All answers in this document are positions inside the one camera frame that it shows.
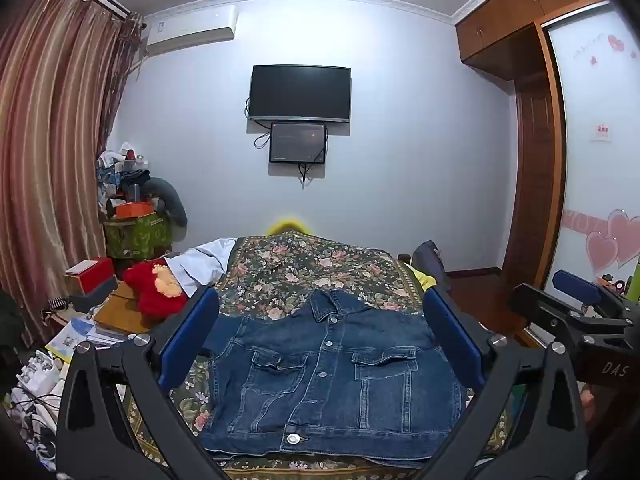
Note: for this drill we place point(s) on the white air conditioner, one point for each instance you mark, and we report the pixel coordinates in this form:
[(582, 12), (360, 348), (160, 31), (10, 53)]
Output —
[(190, 30)]

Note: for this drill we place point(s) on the blue denim jacket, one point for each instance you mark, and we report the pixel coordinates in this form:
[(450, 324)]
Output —
[(300, 385)]

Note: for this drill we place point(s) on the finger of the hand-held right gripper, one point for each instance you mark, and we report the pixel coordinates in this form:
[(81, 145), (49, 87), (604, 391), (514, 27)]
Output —
[(575, 285), (545, 310)]

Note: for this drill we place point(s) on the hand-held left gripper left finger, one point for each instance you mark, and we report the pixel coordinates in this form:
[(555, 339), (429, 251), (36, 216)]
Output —
[(192, 335)]

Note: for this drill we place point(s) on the black wall television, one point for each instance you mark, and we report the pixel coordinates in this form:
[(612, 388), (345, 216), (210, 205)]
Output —
[(300, 92)]

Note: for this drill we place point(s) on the stack of booklets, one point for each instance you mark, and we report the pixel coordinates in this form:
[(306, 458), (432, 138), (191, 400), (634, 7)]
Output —
[(75, 340)]

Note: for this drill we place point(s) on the red plush toy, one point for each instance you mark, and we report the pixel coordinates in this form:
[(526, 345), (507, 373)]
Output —
[(150, 300)]

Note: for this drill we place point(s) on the brown striped curtain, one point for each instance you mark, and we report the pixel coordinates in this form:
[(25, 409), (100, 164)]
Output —
[(50, 135)]

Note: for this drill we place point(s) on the small black monitor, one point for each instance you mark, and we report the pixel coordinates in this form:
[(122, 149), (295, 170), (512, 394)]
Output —
[(297, 142)]

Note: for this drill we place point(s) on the person's right hand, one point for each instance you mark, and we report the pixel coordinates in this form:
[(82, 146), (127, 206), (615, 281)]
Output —
[(589, 405)]

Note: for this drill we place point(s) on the yellow object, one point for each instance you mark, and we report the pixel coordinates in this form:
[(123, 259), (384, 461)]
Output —
[(288, 225)]

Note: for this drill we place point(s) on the yellow cloth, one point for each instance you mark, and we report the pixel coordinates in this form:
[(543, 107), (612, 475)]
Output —
[(425, 280)]

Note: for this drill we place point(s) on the dark floral bedspread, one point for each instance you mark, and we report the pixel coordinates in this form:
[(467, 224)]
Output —
[(300, 265)]

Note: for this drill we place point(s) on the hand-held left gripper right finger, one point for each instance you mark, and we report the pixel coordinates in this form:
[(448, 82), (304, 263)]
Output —
[(452, 335)]

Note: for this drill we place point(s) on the red box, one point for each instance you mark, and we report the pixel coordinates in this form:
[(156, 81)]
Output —
[(97, 275)]

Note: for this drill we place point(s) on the white heart-sticker sliding door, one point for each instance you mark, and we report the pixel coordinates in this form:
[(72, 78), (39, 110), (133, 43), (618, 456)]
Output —
[(590, 185)]

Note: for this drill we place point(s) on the white garment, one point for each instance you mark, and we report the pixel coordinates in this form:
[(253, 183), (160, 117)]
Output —
[(200, 265)]

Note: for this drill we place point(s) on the pile of clutter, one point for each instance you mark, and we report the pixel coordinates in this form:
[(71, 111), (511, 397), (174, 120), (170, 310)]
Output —
[(120, 170)]

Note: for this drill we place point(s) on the wooden wardrobe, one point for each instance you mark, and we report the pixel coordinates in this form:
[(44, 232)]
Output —
[(505, 25)]

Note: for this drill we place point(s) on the orange box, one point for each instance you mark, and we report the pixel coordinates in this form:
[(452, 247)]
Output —
[(134, 210)]

